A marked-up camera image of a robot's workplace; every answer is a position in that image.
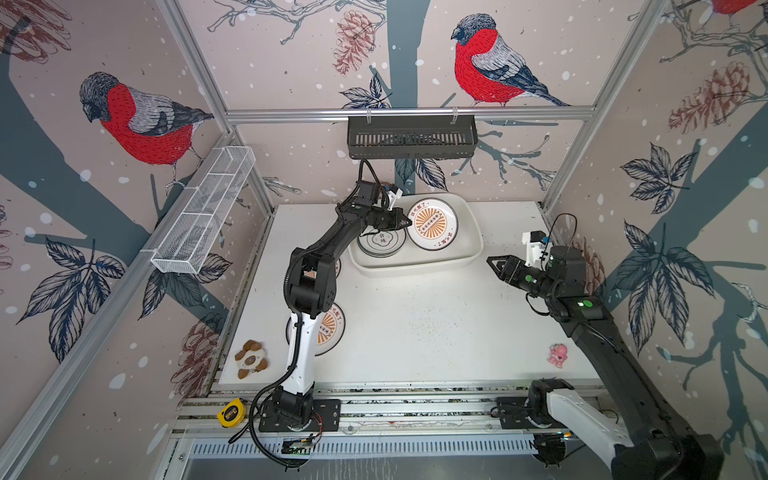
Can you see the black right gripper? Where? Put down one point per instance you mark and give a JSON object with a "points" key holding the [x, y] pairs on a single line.
{"points": [[506, 272]]}

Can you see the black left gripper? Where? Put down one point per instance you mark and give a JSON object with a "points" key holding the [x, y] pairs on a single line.
{"points": [[396, 214]]}

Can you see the white green-rim plate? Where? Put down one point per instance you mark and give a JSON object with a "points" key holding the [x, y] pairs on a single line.
{"points": [[381, 244]]}

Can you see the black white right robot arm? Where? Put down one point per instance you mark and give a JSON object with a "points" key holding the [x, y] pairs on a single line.
{"points": [[654, 441]]}

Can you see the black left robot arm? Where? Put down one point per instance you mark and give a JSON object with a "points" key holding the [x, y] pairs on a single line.
{"points": [[309, 290]]}

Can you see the white plastic bin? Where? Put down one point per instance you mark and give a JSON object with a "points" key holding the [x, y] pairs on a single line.
{"points": [[411, 260]]}

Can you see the pink small toy figure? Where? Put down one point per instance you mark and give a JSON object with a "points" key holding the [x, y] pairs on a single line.
{"points": [[558, 355]]}

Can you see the brown small object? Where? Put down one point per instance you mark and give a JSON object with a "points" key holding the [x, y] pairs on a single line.
{"points": [[250, 359]]}

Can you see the small circuit board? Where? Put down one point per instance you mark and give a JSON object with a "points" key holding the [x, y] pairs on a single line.
{"points": [[297, 447]]}

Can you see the yellow tape measure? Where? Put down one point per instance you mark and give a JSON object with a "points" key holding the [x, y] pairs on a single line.
{"points": [[232, 414]]}

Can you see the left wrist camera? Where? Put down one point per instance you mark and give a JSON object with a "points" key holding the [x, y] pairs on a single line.
{"points": [[392, 195]]}

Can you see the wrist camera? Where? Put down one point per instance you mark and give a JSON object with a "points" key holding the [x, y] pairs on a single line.
{"points": [[392, 195], [535, 243]]}

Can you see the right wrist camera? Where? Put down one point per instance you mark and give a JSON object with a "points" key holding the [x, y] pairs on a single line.
{"points": [[535, 243]]}

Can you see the black hanging wire shelf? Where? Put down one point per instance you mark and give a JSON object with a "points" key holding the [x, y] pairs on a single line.
{"points": [[412, 137]]}

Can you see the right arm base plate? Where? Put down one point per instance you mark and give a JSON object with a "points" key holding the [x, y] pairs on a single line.
{"points": [[517, 413]]}

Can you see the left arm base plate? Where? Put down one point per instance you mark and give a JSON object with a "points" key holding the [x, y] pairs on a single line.
{"points": [[324, 415]]}

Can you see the white wire mesh basket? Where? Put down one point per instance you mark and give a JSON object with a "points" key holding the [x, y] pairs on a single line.
{"points": [[193, 233]]}

